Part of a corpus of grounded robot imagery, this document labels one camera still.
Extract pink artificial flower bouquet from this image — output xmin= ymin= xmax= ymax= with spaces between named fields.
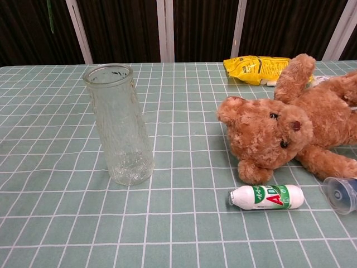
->
xmin=46 ymin=0 xmax=55 ymax=35

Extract clear textured glass vase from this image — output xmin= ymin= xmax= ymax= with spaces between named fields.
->
xmin=82 ymin=63 xmax=155 ymax=186

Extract brown plush teddy bear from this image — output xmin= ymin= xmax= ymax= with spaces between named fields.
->
xmin=216 ymin=53 xmax=357 ymax=185

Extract white AD milk bottle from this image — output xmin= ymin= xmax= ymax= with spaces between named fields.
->
xmin=227 ymin=184 xmax=305 ymax=210

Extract green white grid tablecloth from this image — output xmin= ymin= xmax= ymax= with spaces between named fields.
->
xmin=0 ymin=60 xmax=357 ymax=268

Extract yellow snack bag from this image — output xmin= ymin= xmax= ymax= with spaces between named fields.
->
xmin=223 ymin=55 xmax=315 ymax=87

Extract dark brown curtain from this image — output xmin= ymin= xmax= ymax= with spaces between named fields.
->
xmin=0 ymin=0 xmax=357 ymax=68

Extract white blue printed package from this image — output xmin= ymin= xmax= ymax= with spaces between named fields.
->
xmin=306 ymin=74 xmax=333 ymax=90

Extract clear plastic cup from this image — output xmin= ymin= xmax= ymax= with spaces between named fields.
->
xmin=322 ymin=176 xmax=357 ymax=215

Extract white metal frame post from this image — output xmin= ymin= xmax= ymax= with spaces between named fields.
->
xmin=230 ymin=0 xmax=248 ymax=58
xmin=322 ymin=0 xmax=357 ymax=61
xmin=156 ymin=0 xmax=175 ymax=63
xmin=65 ymin=0 xmax=94 ymax=65

